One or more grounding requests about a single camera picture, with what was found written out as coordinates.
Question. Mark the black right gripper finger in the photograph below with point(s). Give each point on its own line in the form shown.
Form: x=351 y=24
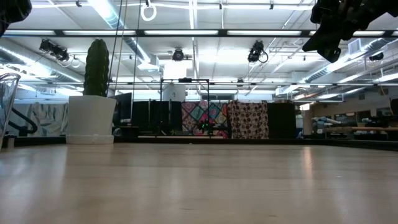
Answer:
x=325 y=46

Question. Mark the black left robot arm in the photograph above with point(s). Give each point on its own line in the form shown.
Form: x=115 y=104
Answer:
x=12 y=11

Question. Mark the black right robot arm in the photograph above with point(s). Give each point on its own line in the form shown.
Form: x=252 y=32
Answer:
x=393 y=6

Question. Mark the clear plastic basket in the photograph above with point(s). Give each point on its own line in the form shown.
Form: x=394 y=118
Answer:
x=7 y=93

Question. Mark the black ceiling spotlight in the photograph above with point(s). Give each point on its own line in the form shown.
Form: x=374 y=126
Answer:
x=178 y=55
x=376 y=56
x=51 y=49
x=256 y=51

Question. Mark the black partition panel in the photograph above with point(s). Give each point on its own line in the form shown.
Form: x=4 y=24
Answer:
x=149 y=116
x=281 y=119

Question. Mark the wooden background table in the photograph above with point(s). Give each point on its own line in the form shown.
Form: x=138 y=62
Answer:
x=357 y=128

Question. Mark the brown white dotted cloth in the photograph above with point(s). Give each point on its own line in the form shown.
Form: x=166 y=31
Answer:
x=248 y=119

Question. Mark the colourful diamond pattern cloth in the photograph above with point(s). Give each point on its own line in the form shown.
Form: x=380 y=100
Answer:
x=199 y=113

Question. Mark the background robot with green lights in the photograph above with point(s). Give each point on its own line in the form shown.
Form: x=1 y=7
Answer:
x=205 y=127

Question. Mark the black background monitor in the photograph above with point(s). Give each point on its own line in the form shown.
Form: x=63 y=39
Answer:
x=122 y=109

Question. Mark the green cactus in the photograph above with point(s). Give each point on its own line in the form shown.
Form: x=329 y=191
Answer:
x=96 y=68

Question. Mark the white plant pot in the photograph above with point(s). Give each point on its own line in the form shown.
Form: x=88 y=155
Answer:
x=90 y=119

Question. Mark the leaf pattern cloth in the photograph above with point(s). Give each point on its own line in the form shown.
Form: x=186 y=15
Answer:
x=46 y=119

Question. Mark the black curved tube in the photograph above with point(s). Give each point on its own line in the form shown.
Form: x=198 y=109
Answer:
x=31 y=124

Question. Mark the black metal stand frame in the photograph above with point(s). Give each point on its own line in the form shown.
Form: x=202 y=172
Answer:
x=185 y=80

